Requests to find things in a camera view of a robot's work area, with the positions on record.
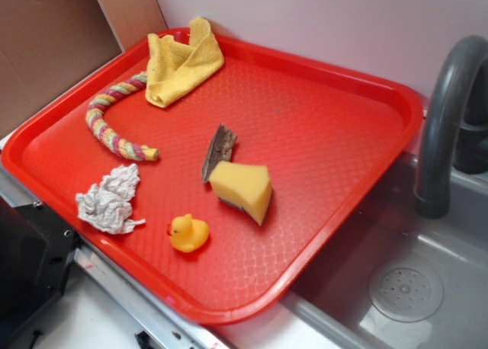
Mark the yellow rubber duck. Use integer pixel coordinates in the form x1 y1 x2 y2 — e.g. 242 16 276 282
167 213 210 253

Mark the yellow sponge with dark base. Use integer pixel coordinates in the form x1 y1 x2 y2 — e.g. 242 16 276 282
208 161 273 226

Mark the brown wood bark piece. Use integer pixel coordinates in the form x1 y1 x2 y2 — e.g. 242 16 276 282
201 123 238 184

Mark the red plastic tray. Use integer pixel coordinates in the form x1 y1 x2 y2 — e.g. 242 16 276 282
2 36 423 325

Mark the yellow microfibre cloth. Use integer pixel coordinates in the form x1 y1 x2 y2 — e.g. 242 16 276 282
145 17 224 108

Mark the crumpled white paper towel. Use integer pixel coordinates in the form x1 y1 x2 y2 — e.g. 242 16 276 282
75 164 146 235

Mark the grey plastic sink basin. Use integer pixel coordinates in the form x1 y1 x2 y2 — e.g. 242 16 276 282
283 154 487 348

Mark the round sink drain cover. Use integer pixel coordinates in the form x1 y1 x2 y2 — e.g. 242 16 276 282
368 259 444 323

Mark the grey plastic faucet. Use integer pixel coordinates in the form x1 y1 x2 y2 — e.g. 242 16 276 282
414 35 487 219

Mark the brown cardboard panel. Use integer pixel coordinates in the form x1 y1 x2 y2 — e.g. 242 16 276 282
1 0 166 137

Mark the multicolour twisted rope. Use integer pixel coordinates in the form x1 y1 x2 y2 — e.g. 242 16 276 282
85 70 161 163

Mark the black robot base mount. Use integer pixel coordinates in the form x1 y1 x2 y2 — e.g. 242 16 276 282
1 199 79 342

